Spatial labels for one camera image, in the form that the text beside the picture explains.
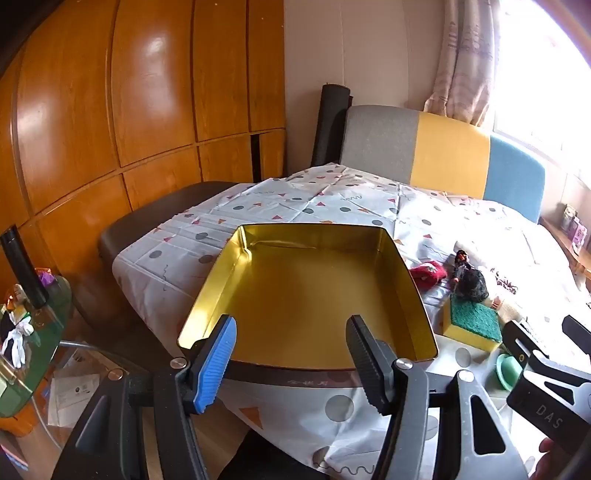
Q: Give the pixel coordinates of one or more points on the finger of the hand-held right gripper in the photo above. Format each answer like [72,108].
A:
[577,332]
[519,339]

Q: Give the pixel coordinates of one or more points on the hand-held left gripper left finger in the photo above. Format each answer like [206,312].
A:
[217,364]

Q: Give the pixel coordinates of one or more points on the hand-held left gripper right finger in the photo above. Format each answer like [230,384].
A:
[364,360]

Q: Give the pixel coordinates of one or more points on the green and yellow scouring sponge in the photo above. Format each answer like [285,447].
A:
[475,318]

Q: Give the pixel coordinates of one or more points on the black beaded hair piece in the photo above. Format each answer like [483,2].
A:
[473,284]

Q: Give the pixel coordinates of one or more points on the gold and maroon tin box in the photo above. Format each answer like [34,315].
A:
[300,300]

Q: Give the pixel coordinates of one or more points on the person's right hand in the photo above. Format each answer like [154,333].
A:
[549,459]

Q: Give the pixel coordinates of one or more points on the wooden side shelf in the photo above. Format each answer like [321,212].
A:
[565,247]

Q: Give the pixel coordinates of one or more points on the purple packets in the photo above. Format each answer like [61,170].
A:
[575,230]

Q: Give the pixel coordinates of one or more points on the dark cloth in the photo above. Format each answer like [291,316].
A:
[277,457]

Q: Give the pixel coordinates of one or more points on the white papers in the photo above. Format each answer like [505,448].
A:
[74,392]

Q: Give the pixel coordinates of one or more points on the dark brown chair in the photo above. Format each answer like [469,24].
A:
[152,212]

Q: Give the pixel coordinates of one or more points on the green glass side table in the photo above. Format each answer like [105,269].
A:
[41,350]

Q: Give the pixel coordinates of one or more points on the patterned grey tablecloth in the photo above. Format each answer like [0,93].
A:
[300,194]

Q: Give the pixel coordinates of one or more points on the small purple box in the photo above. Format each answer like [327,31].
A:
[45,278]

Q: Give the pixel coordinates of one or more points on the white glove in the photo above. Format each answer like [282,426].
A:
[16,344]

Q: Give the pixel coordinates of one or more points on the black cylinder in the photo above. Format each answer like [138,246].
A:
[23,267]

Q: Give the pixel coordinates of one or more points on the window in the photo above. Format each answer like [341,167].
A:
[545,92]

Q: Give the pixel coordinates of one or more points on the black rolled mat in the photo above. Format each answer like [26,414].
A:
[330,120]

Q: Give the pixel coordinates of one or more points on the wooden wardrobe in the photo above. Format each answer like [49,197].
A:
[138,92]

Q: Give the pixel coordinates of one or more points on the beige patterned curtain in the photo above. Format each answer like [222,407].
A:
[466,55]

